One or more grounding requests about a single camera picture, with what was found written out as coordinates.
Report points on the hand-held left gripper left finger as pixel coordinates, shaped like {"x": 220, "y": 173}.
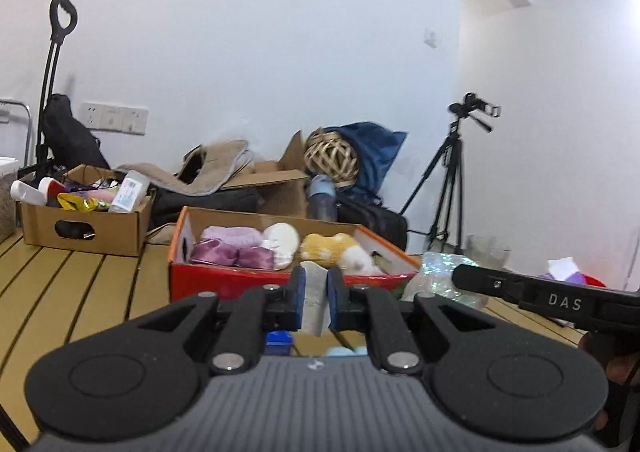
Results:
{"x": 298, "y": 299}

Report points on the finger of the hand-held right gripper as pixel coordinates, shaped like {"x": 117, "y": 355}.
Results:
{"x": 487, "y": 282}

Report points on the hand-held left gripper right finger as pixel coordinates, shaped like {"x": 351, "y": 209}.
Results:
{"x": 335, "y": 302}

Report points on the white soft pad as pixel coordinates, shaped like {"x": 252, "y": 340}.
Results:
{"x": 316, "y": 297}

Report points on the yellow and white plush toy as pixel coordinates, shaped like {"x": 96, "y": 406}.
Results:
{"x": 332, "y": 252}

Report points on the white soft roll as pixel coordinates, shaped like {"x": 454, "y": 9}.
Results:
{"x": 281, "y": 244}

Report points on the lavender fabric pouch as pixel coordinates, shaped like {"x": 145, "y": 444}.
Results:
{"x": 255, "y": 258}

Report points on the red shoebox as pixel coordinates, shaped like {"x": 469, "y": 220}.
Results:
{"x": 225, "y": 282}

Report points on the fluffy purple cloth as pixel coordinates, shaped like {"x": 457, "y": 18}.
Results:
{"x": 230, "y": 235}

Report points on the shiny purple satin pouch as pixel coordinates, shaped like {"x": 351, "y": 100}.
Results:
{"x": 215, "y": 252}

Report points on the person's right hand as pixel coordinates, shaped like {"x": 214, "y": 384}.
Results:
{"x": 622, "y": 368}

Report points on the red round object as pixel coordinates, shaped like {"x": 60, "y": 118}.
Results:
{"x": 594, "y": 281}

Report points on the clear glass cup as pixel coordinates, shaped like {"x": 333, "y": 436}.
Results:
{"x": 487, "y": 254}

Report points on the purple tissue box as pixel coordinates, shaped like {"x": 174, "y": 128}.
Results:
{"x": 565, "y": 269}

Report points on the small blue box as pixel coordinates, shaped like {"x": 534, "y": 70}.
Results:
{"x": 279, "y": 343}

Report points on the iridescent plastic bag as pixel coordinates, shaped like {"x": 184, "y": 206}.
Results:
{"x": 440, "y": 277}

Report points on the light blue object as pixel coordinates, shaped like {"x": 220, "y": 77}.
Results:
{"x": 347, "y": 351}

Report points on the black equipment bag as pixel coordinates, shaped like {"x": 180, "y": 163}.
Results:
{"x": 375, "y": 224}

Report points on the blue water bottle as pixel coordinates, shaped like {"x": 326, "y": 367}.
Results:
{"x": 321, "y": 199}

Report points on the large open cardboard box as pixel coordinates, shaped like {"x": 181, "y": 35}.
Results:
{"x": 280, "y": 192}

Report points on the long black bag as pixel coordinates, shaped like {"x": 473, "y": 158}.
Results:
{"x": 210, "y": 204}

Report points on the wicker ball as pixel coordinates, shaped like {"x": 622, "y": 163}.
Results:
{"x": 330, "y": 155}

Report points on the dark blue fabric bag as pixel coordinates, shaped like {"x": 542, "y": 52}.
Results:
{"x": 377, "y": 156}

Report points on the beige felt slippers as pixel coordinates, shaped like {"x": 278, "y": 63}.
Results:
{"x": 215, "y": 166}

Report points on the small brown cardboard box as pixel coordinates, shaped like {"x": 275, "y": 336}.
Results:
{"x": 85, "y": 232}

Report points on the pink packet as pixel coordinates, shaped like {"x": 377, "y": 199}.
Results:
{"x": 100, "y": 195}

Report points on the yellow snack packet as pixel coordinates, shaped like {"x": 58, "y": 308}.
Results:
{"x": 77, "y": 202}

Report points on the white bottle with red cap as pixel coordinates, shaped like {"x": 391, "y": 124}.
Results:
{"x": 52, "y": 186}

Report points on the black bag on trolley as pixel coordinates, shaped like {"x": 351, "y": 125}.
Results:
{"x": 70, "y": 136}

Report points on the white plastic bottle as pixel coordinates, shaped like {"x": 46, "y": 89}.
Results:
{"x": 27, "y": 193}

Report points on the clear plastic storage container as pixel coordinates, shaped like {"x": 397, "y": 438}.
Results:
{"x": 6, "y": 202}

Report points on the white metal stool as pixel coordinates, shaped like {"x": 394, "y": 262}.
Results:
{"x": 22, "y": 121}

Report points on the camera tripod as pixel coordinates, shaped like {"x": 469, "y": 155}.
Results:
{"x": 447, "y": 171}

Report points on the white wall socket strip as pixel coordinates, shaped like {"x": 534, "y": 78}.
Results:
{"x": 115, "y": 117}

